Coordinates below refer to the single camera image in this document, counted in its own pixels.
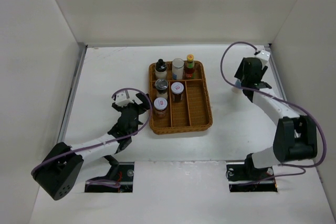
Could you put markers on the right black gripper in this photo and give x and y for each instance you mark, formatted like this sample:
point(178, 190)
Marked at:
point(239, 74)

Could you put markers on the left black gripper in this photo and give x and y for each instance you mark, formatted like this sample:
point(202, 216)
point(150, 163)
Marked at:
point(146, 104)

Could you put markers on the red label sauce jar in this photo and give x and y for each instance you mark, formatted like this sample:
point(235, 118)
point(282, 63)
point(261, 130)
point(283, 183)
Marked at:
point(160, 106)

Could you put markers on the blue label bead jar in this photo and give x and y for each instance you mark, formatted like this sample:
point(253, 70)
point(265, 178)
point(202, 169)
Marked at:
point(177, 69)
point(237, 86)

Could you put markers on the black top glass grinder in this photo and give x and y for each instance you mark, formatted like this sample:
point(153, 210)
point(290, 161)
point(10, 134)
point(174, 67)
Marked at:
point(162, 86)

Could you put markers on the silver lid dark spice jar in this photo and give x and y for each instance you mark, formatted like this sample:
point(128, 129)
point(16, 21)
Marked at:
point(177, 89)

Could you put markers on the black cap salt shaker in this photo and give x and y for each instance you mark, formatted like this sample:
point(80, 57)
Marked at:
point(161, 69)

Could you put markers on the red chili sauce bottle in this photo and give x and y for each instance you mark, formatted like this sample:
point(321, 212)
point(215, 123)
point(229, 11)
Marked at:
point(189, 69)

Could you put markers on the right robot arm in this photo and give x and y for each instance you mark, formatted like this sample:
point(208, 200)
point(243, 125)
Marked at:
point(296, 135)

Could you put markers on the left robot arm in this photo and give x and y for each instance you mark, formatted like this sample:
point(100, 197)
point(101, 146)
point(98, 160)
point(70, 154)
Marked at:
point(58, 172)

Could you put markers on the brown wicker divided tray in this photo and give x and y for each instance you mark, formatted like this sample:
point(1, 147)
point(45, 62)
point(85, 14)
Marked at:
point(191, 114)

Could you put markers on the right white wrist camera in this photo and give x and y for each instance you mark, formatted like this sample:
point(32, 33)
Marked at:
point(263, 56)

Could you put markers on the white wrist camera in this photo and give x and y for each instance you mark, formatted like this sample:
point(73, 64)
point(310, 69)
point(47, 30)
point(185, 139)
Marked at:
point(263, 56)
point(122, 98)

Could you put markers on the right aluminium table rail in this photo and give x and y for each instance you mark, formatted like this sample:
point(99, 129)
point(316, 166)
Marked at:
point(273, 78)

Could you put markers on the aluminium table rail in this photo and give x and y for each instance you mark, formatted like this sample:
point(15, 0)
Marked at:
point(72, 93)
point(273, 78)

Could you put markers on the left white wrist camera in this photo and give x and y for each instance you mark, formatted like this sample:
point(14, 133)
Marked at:
point(122, 98)

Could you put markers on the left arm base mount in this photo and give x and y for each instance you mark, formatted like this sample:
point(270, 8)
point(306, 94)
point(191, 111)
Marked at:
point(119, 178)

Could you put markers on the left aluminium table rail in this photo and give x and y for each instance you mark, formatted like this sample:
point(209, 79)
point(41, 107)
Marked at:
point(72, 93)

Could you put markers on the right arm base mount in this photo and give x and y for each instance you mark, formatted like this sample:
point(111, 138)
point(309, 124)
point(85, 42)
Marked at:
point(243, 177)

